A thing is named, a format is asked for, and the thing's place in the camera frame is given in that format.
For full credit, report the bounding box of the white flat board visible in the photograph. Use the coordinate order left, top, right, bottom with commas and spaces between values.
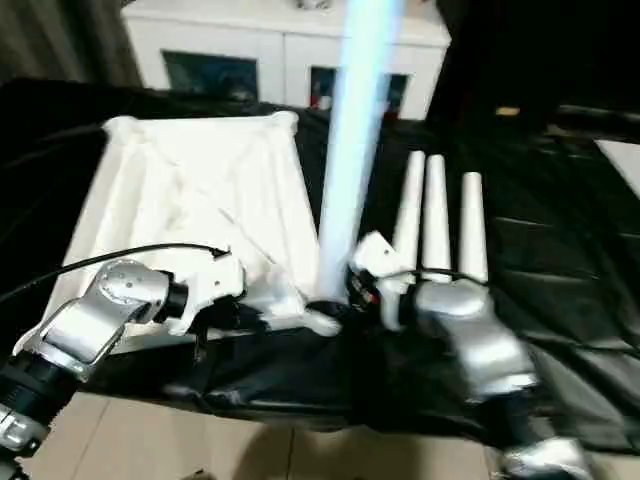
594, 139, 640, 196

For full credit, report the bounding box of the white cabinet with glass doors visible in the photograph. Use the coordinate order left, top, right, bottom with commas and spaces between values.
122, 0, 451, 121

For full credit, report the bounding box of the black cabinet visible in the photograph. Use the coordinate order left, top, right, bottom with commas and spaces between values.
424, 0, 640, 131

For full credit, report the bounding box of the white plastic table top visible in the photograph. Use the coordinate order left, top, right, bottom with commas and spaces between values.
42, 110, 346, 357

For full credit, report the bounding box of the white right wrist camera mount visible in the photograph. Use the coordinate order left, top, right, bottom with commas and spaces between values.
349, 232, 419, 332

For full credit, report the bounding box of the black left wrist camera cable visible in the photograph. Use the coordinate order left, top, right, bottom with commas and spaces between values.
0, 243, 232, 301

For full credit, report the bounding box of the white plastic table leg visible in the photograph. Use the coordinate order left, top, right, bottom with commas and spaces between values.
317, 0, 401, 307
459, 172, 490, 284
392, 152, 427, 271
421, 154, 454, 282

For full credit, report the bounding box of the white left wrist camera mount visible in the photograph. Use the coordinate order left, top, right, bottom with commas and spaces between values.
167, 247, 249, 337

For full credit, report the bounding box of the black mat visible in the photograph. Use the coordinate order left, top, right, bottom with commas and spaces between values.
0, 77, 640, 451

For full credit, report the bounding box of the grey curtain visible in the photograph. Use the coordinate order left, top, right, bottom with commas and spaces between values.
0, 0, 144, 90

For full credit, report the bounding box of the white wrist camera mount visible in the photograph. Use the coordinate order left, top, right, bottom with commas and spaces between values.
167, 247, 249, 337
349, 232, 419, 332

